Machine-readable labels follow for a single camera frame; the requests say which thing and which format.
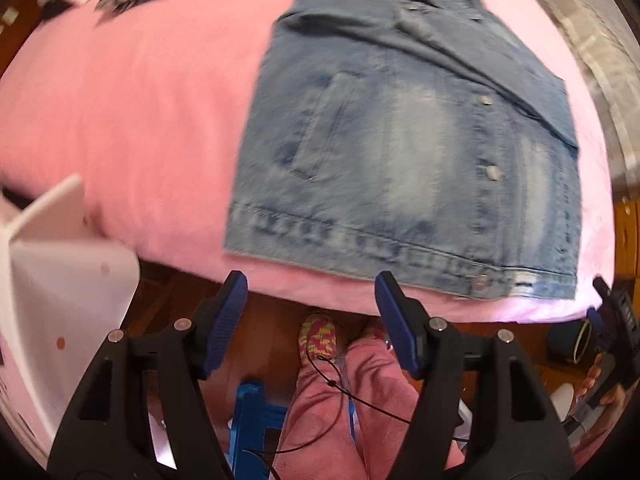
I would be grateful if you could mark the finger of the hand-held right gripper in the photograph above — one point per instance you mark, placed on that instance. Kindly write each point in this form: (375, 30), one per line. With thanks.
(602, 295)

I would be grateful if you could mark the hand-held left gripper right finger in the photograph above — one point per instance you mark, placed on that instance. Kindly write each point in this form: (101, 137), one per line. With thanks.
(397, 330)

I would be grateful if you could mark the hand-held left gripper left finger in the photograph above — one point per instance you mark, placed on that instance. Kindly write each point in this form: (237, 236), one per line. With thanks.
(227, 325)

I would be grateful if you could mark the blue denim jacket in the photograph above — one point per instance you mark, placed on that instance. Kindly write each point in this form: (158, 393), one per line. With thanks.
(400, 160)

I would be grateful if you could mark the person's right forearm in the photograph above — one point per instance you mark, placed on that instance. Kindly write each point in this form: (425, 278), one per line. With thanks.
(595, 447)

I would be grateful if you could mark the person's right hand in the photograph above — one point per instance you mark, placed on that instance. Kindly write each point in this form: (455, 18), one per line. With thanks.
(595, 372)

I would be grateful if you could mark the colourful slipper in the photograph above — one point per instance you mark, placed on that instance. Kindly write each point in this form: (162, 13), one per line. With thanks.
(320, 332)
(375, 330)

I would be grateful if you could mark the dark round container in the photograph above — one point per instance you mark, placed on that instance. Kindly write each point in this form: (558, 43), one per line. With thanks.
(560, 342)

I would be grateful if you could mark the wooden drawer cabinet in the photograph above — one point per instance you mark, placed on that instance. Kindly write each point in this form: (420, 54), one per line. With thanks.
(627, 235)

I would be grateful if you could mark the blue plastic stool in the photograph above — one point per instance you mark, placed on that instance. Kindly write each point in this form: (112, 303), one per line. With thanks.
(250, 420)

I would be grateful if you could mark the white round object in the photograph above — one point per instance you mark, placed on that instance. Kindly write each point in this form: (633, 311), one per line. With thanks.
(562, 402)

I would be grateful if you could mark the person's pink pants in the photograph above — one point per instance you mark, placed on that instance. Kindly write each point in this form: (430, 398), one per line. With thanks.
(320, 410)

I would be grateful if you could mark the pink bed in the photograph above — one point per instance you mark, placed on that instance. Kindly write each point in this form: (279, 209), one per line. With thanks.
(150, 110)

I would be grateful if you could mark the lace covered sofa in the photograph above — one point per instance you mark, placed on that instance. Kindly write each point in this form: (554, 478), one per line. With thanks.
(590, 35)

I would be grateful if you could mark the wooden headboard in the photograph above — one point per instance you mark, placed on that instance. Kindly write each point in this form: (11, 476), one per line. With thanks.
(15, 35)

